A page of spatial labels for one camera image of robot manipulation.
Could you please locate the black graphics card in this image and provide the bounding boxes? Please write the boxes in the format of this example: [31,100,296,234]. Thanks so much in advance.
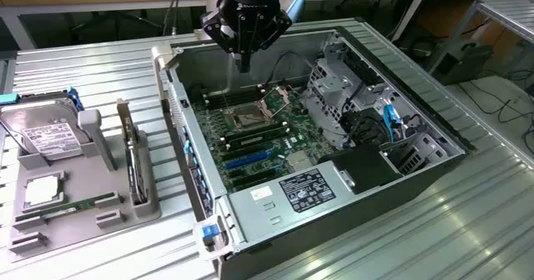
[115,97,151,205]

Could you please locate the metal socket cover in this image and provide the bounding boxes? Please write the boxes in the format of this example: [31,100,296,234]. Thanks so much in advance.
[258,85,300,114]

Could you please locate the black office chair base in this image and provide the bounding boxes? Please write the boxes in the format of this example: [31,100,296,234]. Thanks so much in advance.
[70,9,165,38]

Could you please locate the grey metal drive cage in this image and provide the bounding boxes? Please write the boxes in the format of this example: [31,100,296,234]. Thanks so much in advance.
[300,56,402,147]

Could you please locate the CPU socket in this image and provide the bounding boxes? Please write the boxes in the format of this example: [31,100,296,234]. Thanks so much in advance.
[230,104,269,130]

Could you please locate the green motherboard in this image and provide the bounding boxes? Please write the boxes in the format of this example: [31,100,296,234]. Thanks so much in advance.
[192,82,336,196]

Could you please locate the black installed RAM stick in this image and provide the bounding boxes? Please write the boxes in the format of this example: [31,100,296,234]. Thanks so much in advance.
[228,129,282,149]

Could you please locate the blue disk caddy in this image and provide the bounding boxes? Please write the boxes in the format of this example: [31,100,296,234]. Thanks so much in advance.
[0,85,86,113]

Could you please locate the open black PC case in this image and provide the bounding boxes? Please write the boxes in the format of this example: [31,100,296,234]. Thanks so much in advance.
[150,17,480,280]

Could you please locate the silver chipset heatsink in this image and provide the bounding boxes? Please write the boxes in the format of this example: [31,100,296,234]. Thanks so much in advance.
[286,153,313,172]

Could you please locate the blue expansion slot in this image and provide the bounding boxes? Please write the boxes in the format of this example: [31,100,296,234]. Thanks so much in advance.
[225,154,272,169]

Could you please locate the black box on floor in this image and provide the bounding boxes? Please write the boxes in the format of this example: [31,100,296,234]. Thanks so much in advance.
[433,43,496,86]

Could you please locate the black plastic air shroud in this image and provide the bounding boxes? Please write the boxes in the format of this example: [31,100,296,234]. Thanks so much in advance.
[318,144,405,196]

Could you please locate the grey perforated disk bay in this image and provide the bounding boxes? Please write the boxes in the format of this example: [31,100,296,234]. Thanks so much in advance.
[381,132,452,175]

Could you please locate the silver hard disk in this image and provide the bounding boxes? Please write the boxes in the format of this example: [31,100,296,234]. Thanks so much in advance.
[0,100,93,161]

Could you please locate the metal slat side table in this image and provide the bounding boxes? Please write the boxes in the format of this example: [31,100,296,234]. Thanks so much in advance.
[453,0,534,84]

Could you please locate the grey parts rack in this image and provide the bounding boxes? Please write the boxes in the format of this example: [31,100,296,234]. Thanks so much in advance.
[7,109,163,256]

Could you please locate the grey power supply unit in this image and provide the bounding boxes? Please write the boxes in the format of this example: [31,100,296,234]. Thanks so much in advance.
[228,161,365,243]

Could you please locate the blue case latch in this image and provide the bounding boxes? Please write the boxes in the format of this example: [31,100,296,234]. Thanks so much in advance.
[200,225,221,241]

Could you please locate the green RAM stick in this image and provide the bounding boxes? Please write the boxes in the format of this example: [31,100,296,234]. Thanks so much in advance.
[15,192,118,223]

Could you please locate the silver CPU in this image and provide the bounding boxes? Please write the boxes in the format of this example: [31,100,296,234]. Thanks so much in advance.
[23,177,63,208]

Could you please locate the black wire in case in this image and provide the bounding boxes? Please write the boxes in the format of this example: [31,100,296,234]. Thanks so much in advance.
[265,51,313,86]

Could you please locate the blue wire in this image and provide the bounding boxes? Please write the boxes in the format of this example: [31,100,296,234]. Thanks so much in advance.
[381,103,406,144]

